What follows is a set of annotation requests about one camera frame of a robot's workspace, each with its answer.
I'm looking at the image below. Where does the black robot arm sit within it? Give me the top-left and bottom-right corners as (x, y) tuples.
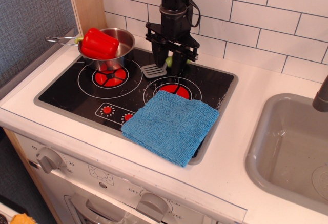
(141, 0), (201, 78)

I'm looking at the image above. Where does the grey right oven knob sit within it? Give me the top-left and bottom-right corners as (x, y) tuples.
(136, 193), (169, 223)

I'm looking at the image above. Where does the grey left oven knob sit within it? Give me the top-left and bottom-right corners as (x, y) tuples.
(36, 148), (63, 174)

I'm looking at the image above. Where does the grey oven door handle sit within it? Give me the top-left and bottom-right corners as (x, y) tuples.
(71, 194), (125, 223)

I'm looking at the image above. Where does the red toy bell pepper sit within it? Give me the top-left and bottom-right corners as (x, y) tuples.
(81, 28), (119, 60)

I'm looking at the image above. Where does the black toy stovetop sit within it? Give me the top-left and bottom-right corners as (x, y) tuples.
(33, 46), (239, 166)

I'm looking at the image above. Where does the wooden side post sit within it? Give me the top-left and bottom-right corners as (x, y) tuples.
(71, 0), (107, 36)

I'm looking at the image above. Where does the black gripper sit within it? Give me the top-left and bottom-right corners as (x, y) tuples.
(146, 11), (200, 76)

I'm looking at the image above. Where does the grey plastic sink basin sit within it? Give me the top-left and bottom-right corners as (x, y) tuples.
(245, 93), (327, 215)

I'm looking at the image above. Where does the grey faucet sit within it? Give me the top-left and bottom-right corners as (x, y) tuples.
(312, 76), (328, 112)

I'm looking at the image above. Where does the grey spatula green handle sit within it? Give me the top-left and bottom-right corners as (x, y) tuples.
(140, 56), (192, 79)

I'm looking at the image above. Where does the orange and black object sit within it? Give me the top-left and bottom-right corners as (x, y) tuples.
(1, 213), (36, 224)

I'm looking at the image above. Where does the grey oven knob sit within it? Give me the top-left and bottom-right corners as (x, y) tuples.
(36, 148), (63, 174)
(136, 193), (169, 223)

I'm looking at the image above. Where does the small steel saucepan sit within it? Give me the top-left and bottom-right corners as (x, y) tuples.
(46, 28), (135, 71)

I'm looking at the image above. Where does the folded blue cloth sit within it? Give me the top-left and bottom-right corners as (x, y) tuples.
(121, 91), (219, 167)

